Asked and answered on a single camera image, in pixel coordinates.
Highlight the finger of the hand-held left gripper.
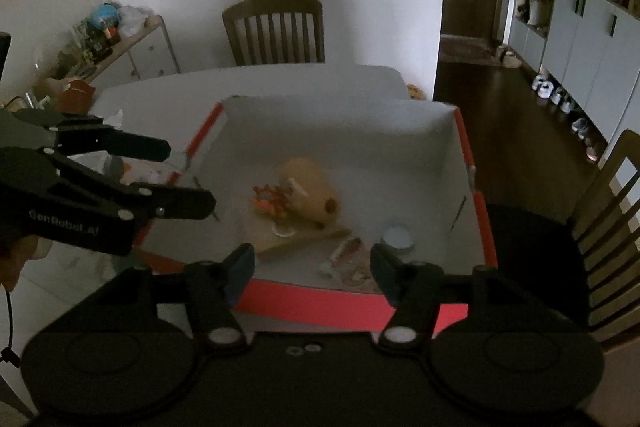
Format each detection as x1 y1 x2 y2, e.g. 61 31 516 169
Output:
52 117 172 162
55 154 217 223

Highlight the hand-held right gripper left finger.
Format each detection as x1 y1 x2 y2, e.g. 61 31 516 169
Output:
115 243 257 352

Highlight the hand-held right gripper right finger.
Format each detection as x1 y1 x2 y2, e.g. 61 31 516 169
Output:
372 243 506 353

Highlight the printed white wipes packet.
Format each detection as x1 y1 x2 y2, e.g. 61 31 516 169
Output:
107 154 188 188

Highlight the white round jar lid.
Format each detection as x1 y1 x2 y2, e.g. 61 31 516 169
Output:
381 227 414 254

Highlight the beige board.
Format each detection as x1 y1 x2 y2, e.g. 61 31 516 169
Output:
255 226 352 255

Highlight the orange red snack packet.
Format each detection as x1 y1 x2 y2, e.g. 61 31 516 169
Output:
252 186 292 214

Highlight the tan squeeze bottle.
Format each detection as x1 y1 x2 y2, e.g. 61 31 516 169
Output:
279 157 342 228

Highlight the red cardboard box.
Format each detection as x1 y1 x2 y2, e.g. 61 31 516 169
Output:
132 96 498 325

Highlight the person's left hand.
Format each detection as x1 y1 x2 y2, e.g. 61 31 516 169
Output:
0 233 52 292

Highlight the white drawer cabinet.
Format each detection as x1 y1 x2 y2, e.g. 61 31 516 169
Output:
30 14 181 108

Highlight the clear plastic bag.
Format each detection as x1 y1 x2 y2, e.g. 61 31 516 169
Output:
117 5 152 38

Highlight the blue round toy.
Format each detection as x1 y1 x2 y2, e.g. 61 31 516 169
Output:
87 4 121 34

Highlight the dark wooden slat-back chair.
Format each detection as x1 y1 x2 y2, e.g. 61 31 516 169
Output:
222 0 326 66
482 129 640 350

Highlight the brown doormat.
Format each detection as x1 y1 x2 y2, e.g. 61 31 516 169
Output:
440 34 501 68

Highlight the row of pale shoes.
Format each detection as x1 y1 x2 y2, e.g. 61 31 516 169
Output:
531 74 607 164

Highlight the pair of pale slippers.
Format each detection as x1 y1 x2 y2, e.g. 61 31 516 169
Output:
495 47 522 68

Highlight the tall white storage cabinet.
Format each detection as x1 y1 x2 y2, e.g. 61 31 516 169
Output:
505 0 640 148

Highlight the black cable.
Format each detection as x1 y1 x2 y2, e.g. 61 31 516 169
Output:
0 284 22 368

